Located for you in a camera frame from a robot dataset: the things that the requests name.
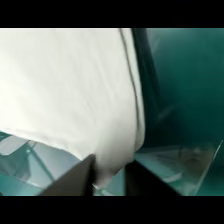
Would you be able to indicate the white garment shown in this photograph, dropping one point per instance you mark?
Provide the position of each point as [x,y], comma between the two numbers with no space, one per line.
[66,90]

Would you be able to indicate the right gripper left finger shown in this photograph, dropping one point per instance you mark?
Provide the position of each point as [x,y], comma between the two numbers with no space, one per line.
[77,181]

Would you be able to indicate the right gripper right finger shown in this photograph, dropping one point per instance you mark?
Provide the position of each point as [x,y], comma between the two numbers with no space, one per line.
[143,182]

